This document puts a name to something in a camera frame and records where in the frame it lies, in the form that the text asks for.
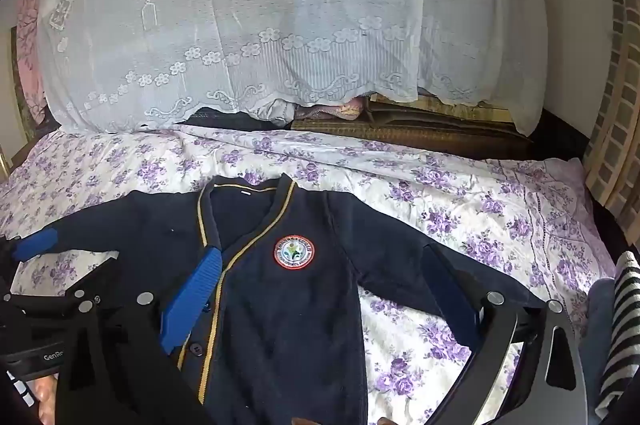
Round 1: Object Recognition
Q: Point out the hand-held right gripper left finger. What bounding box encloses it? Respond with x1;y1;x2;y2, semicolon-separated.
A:
56;249;224;425

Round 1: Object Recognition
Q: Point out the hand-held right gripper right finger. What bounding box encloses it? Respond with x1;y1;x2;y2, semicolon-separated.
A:
421;245;589;425

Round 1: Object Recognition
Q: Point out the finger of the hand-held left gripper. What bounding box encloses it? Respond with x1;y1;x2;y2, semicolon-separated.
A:
0;227;59;263
0;287;102;331

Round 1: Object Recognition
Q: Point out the navy blue cardigan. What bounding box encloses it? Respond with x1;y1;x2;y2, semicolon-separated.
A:
17;172;548;425

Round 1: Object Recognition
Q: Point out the person's left hand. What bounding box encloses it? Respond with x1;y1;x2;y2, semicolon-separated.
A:
29;376;61;425

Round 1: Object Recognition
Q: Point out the purple floral bedsheet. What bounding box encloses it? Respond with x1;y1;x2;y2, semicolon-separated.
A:
0;122;618;425

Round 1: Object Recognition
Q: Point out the blue grey cloth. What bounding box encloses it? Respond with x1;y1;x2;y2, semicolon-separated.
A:
582;277;618;425

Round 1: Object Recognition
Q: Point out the black white striped cloth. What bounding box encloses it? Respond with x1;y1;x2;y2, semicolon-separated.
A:
597;250;640;411

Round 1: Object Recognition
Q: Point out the dark cloth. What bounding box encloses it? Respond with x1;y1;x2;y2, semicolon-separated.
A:
185;106;291;130

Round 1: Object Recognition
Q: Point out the pink floral cloth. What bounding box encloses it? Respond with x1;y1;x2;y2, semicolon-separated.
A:
15;0;51;126

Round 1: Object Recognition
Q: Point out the pink folded cloth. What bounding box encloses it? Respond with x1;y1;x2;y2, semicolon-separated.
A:
295;97;363;122

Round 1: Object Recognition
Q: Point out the beige checkered curtain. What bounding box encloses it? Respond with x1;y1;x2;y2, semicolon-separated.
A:
582;0;640;231

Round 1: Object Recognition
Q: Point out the white lace cloth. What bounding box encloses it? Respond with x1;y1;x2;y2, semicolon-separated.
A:
35;0;546;138

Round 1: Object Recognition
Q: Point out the golden wooden frame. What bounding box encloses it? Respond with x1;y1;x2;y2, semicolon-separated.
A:
0;25;38;178

